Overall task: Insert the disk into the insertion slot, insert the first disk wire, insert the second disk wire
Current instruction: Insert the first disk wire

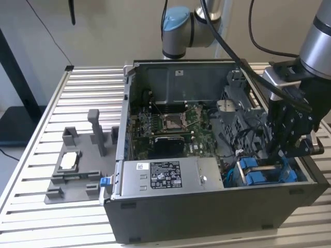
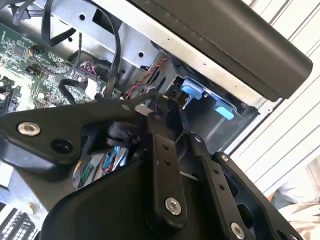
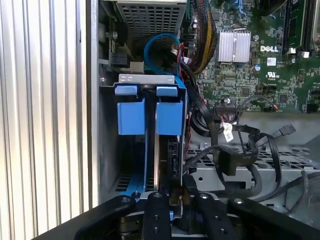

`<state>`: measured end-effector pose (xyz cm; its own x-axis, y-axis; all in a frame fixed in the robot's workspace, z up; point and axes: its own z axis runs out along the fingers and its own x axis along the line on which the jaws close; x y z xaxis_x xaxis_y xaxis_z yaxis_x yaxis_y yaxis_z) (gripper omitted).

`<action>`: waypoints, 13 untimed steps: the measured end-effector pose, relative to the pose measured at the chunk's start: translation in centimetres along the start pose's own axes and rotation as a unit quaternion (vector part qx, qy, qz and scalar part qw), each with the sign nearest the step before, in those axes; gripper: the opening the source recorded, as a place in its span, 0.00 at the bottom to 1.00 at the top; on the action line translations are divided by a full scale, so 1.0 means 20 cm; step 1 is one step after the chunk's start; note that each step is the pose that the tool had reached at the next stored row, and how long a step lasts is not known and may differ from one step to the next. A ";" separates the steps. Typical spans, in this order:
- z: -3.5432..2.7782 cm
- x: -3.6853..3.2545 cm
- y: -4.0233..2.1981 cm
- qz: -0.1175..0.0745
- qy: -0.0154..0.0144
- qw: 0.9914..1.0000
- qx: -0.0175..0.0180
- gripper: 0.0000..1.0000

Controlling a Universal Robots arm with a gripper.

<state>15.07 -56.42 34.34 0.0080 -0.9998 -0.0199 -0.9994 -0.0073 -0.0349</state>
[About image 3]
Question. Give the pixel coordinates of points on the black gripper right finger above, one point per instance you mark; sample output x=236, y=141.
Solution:
x=215, y=225

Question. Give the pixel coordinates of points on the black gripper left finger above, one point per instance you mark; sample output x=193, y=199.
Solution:
x=156, y=220

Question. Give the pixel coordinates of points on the hard disk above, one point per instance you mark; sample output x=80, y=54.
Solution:
x=170, y=117

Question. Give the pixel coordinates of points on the metal disk bay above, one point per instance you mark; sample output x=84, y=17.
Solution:
x=140, y=78

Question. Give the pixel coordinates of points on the grey metal drive cage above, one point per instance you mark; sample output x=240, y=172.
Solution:
x=250, y=175

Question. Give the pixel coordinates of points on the black board header connector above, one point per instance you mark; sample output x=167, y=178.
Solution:
x=226, y=108

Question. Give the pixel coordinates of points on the black grey PC case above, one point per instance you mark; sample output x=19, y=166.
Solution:
x=94, y=100

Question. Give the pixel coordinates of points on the green motherboard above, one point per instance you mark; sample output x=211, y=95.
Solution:
x=250, y=82

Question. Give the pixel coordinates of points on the silver finned heat sink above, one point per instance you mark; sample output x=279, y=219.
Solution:
x=233, y=46

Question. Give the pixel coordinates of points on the grey power supply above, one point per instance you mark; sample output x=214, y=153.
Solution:
x=150, y=22

